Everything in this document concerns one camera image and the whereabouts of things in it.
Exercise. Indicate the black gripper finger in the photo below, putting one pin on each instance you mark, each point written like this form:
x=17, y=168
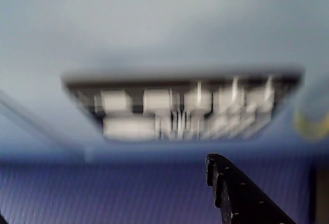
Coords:
x=1, y=220
x=244, y=198

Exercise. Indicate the blue wooden toy kitchen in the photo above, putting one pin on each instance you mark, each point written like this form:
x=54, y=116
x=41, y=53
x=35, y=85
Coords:
x=154, y=28

